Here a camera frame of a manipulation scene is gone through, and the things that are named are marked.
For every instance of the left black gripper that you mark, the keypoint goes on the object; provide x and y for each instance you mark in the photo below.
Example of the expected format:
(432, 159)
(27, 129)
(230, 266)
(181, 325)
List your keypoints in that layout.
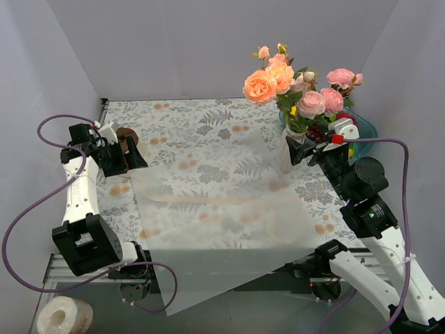
(124, 158)

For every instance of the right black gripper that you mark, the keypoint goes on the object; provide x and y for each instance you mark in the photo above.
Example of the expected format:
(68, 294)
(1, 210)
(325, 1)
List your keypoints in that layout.
(313, 153)

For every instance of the brown ribbon spool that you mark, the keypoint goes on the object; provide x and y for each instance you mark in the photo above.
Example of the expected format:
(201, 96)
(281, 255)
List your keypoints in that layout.
(122, 134)

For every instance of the peach flower stem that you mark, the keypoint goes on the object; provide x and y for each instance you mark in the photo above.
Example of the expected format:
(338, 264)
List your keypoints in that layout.
(279, 67)
(260, 87)

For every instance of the cream ribbon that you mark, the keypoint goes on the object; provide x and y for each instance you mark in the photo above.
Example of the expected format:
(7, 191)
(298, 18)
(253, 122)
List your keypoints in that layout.
(280, 217)

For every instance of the white wrapping paper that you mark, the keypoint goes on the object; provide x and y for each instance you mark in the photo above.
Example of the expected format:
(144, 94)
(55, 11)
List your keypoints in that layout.
(244, 169)

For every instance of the pink flower stems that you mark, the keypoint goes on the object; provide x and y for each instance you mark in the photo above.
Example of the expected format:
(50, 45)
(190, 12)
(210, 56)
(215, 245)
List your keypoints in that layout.
(310, 102)

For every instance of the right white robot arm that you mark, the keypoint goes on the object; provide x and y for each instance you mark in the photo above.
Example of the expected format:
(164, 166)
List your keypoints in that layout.
(408, 300)

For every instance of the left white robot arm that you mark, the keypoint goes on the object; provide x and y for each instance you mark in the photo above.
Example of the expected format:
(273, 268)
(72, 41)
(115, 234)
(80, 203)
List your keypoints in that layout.
(85, 240)

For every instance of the white ribbed vase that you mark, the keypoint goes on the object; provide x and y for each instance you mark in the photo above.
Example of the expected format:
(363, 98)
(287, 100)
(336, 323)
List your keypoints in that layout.
(282, 155)

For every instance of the dark grape bunch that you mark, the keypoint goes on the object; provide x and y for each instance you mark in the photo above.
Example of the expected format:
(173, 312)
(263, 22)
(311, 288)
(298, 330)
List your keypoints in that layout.
(315, 134)

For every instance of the red dragon fruit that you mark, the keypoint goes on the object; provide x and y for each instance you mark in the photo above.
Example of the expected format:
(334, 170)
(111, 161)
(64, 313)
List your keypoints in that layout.
(348, 116)

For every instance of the teal plastic fruit basket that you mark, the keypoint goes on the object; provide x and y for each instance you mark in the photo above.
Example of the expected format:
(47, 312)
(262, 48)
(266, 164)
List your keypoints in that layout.
(366, 130)

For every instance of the floral tablecloth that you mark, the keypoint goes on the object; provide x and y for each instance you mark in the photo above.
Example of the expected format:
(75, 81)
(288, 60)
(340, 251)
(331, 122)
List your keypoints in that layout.
(171, 128)

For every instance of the white tape roll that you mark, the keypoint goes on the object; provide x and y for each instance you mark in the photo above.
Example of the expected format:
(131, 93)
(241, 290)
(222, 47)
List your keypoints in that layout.
(65, 315)

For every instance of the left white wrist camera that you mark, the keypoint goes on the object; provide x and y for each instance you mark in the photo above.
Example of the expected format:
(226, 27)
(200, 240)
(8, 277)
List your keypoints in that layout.
(108, 131)

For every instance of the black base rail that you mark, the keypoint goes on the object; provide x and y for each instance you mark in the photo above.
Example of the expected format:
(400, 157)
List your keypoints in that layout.
(302, 276)

